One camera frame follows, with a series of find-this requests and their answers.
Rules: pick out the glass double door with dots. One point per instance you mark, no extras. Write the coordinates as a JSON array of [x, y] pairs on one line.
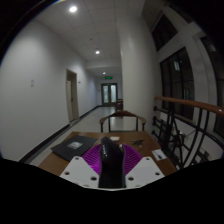
[[109, 94]]

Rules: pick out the white wall switch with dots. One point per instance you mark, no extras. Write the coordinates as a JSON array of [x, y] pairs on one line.
[[32, 83]]

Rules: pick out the black railing with wooden handrail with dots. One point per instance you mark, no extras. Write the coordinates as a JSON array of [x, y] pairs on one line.
[[186, 103]]

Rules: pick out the white paper card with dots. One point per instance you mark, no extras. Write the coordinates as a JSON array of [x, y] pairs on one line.
[[115, 138]]

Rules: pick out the beige side door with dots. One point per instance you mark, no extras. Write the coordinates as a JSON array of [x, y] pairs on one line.
[[73, 96]]

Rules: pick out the dark bunch of keys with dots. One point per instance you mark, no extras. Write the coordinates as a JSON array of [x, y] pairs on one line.
[[137, 142]]

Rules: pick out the dark framed window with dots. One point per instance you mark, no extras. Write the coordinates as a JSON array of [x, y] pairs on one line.
[[178, 83]]

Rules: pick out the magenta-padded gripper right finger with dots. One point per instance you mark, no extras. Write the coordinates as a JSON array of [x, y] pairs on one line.
[[145, 170]]

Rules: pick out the wooden armchair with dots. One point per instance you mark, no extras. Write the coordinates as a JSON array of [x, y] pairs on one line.
[[122, 114]]

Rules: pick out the black closed laptop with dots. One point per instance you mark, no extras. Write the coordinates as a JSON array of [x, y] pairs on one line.
[[75, 146]]

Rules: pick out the green exit sign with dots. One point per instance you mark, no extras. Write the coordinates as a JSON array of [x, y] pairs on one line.
[[108, 77]]

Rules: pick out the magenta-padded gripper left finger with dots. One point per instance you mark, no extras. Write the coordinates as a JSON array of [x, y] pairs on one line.
[[78, 170]]

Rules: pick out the black computer mouse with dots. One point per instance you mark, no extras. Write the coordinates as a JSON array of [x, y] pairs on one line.
[[111, 163]]

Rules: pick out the round ceiling lights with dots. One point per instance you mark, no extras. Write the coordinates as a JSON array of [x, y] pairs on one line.
[[73, 9]]

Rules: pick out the white notepad with pen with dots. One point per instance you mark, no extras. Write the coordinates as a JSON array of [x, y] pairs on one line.
[[159, 154]]

